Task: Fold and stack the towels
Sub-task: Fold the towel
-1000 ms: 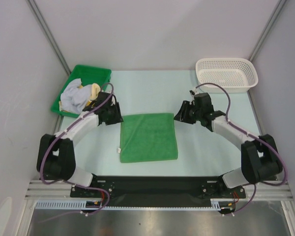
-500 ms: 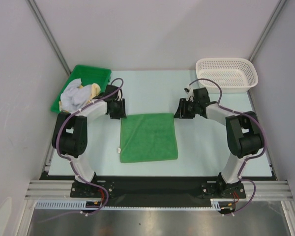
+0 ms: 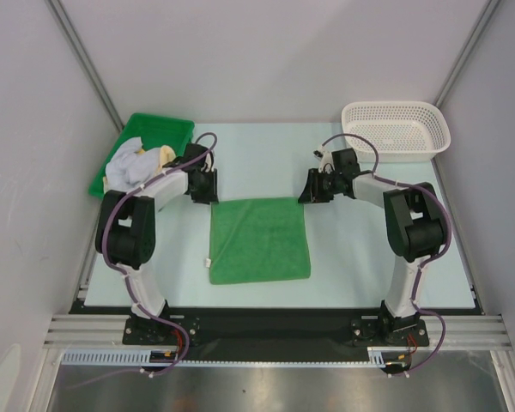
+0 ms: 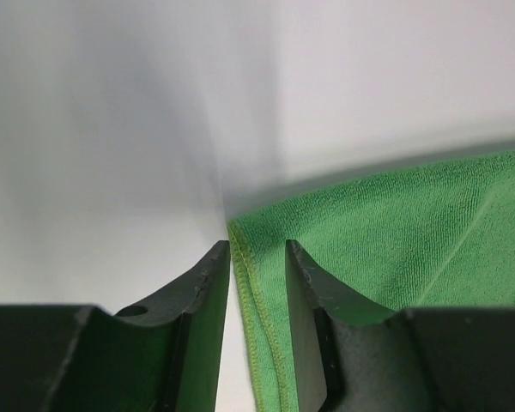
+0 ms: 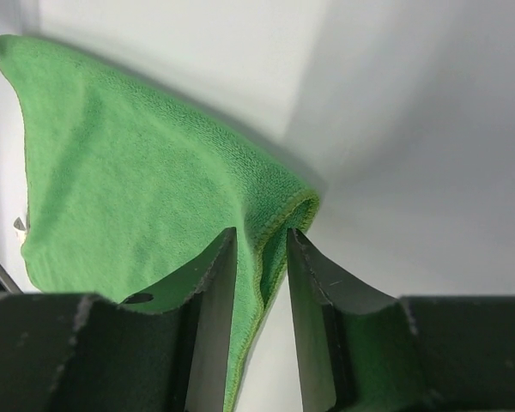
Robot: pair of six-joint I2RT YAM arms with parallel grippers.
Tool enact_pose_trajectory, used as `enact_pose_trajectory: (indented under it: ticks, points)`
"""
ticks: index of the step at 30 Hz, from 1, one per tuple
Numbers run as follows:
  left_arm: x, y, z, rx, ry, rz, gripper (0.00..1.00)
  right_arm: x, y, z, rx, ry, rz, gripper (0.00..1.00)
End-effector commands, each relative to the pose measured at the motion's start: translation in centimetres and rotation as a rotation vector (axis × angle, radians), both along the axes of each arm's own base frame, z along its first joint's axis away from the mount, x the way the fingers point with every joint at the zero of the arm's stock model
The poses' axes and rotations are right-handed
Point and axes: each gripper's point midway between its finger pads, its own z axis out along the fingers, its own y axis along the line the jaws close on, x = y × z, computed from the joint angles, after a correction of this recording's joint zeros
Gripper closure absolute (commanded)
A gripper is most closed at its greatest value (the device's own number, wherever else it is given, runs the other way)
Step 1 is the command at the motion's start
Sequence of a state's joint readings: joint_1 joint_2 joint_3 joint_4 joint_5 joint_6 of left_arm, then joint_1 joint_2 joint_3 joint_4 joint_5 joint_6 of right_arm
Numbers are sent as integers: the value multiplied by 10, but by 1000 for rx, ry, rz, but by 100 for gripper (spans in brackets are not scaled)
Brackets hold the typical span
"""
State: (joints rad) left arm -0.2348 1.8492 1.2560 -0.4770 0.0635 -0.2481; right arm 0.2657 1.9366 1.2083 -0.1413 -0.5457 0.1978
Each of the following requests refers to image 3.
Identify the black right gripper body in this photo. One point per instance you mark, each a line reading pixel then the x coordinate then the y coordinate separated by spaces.
pixel 312 190

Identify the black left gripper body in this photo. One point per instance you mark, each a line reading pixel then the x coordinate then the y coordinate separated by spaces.
pixel 206 190

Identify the green towel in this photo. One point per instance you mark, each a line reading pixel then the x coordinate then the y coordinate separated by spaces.
pixel 258 240

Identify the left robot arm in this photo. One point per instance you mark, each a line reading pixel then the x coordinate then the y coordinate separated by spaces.
pixel 126 233

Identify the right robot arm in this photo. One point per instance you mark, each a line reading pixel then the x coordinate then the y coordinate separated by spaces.
pixel 418 229

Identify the yellow towel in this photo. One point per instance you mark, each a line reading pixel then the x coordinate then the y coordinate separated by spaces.
pixel 153 160

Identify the green plastic bin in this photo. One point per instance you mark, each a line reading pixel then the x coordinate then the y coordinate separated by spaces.
pixel 145 145

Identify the white towel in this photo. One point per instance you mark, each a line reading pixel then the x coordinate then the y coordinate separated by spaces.
pixel 122 172

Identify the white perforated basket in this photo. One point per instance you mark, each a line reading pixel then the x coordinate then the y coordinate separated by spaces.
pixel 396 131

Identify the grey cable duct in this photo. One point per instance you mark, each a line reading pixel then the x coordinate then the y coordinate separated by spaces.
pixel 160 358

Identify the aluminium frame rail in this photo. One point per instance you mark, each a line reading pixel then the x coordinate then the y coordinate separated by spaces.
pixel 107 331

